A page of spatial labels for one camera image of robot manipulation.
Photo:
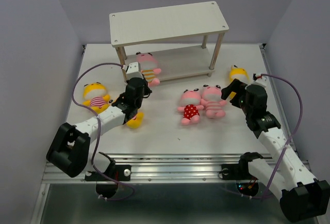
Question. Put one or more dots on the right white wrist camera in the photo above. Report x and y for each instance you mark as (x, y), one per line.
(259, 80)

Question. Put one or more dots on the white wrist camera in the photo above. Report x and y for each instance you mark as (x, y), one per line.
(132, 70)
(259, 80)

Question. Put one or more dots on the yellow toy blue striped shirt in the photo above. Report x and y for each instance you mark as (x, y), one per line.
(238, 73)

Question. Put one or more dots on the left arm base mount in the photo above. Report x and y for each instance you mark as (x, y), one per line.
(118, 172)

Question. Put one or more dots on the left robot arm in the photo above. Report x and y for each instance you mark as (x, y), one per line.
(69, 150)

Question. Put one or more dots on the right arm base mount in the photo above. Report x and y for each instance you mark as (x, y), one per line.
(232, 173)

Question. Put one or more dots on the yellow toy pink stripes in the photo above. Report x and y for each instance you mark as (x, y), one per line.
(96, 97)

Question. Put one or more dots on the pink frog toy orange stripes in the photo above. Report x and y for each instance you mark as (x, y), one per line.
(149, 68)

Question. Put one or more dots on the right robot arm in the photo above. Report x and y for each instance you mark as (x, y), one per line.
(300, 194)

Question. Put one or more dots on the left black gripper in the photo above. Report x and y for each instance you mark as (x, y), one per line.
(147, 91)

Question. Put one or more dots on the white two-tier shelf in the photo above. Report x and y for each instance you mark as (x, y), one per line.
(163, 24)

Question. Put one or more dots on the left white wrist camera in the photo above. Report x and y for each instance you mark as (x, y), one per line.
(132, 70)

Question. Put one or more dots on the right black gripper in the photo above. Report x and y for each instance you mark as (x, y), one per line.
(236, 85)

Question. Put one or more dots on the pink frog toy polka-dot dress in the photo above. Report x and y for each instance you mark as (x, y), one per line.
(190, 106)

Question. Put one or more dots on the aluminium rail frame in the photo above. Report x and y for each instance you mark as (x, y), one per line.
(162, 150)

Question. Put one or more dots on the pink frog toy striped shirt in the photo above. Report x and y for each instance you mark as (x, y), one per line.
(212, 101)

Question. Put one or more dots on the yellow toy red stripes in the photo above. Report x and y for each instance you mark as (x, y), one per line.
(136, 121)

